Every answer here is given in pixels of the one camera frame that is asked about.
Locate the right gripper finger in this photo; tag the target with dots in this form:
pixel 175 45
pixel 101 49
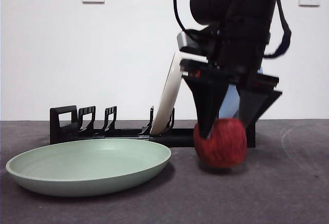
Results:
pixel 254 103
pixel 207 100

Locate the red apple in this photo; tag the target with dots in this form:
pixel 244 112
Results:
pixel 226 147

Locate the green plate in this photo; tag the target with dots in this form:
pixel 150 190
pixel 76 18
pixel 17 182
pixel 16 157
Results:
pixel 77 177

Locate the blue plate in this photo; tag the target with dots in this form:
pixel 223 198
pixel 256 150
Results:
pixel 231 100

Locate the cream white plate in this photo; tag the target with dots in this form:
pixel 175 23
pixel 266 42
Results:
pixel 167 100

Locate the black plate rack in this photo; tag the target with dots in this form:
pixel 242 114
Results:
pixel 64 131

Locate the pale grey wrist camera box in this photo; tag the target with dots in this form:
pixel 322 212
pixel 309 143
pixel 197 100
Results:
pixel 183 40

